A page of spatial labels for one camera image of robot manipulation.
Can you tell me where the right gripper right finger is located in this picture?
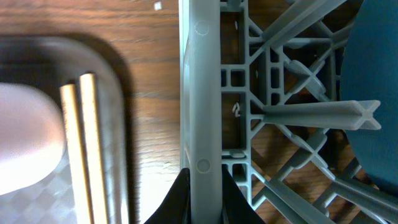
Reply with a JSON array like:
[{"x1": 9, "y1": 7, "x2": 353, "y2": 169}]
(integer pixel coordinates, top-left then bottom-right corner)
[{"x1": 221, "y1": 166, "x2": 265, "y2": 224}]

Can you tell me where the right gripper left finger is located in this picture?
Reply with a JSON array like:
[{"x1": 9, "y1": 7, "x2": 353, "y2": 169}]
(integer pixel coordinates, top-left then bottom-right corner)
[{"x1": 145, "y1": 168, "x2": 190, "y2": 224}]

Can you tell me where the dark blue plate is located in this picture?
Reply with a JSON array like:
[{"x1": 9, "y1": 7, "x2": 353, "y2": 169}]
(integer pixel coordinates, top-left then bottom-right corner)
[{"x1": 341, "y1": 0, "x2": 397, "y2": 195}]

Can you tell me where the grey dishwasher rack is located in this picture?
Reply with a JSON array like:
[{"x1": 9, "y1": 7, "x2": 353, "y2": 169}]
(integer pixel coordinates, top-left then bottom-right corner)
[{"x1": 178, "y1": 1, "x2": 397, "y2": 223}]

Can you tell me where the right wooden chopstick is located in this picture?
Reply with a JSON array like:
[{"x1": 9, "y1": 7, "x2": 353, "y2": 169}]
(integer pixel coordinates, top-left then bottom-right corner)
[{"x1": 80, "y1": 73, "x2": 109, "y2": 224}]

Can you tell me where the wooden chopstick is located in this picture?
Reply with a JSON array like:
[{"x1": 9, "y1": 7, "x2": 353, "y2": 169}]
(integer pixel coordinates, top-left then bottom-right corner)
[
  {"x1": 80, "y1": 73, "x2": 109, "y2": 224},
  {"x1": 60, "y1": 84, "x2": 93, "y2": 224}
]

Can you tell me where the left wooden chopstick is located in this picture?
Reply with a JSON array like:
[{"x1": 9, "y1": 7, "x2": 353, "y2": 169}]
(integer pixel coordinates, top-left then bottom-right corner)
[{"x1": 60, "y1": 84, "x2": 93, "y2": 224}]

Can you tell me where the white cup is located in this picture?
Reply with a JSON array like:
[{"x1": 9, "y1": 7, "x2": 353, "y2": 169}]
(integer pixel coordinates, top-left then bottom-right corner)
[{"x1": 1, "y1": 83, "x2": 65, "y2": 195}]

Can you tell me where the brown serving tray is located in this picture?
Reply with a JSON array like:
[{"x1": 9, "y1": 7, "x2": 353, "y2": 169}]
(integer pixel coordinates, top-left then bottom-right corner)
[{"x1": 1, "y1": 36, "x2": 131, "y2": 223}]

